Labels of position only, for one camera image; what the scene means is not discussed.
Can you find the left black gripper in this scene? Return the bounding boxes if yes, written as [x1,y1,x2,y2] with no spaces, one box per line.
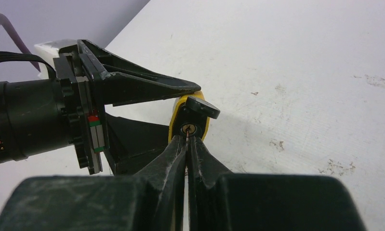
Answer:
[53,39,201,175]

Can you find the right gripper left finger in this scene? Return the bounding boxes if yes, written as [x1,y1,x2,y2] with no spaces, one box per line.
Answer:
[134,135,187,231]

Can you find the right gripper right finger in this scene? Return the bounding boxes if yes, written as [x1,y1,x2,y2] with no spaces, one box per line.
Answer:
[187,137,232,231]

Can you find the yellow black padlock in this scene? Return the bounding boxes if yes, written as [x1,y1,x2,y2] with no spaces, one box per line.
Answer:
[168,91,220,141]

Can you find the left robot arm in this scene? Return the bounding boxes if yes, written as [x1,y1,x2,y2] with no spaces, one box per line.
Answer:
[0,39,201,175]

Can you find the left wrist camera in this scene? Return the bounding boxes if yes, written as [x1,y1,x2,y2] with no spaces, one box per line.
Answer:
[34,39,77,70]

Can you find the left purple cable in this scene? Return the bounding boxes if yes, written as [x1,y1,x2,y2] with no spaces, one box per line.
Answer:
[0,13,41,72]

